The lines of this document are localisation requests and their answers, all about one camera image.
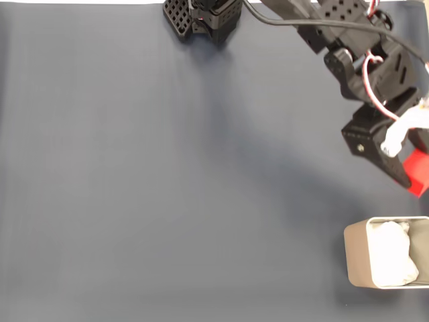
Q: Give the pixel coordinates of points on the red cube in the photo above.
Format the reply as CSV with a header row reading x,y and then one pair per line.
x,y
419,171

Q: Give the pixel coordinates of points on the beige metal box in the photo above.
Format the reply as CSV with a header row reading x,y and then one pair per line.
x,y
357,255

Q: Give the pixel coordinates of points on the white crumpled paper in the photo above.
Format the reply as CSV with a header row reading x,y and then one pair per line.
x,y
388,255

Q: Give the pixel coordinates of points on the white camera board with mount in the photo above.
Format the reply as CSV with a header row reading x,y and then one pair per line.
x,y
409,120

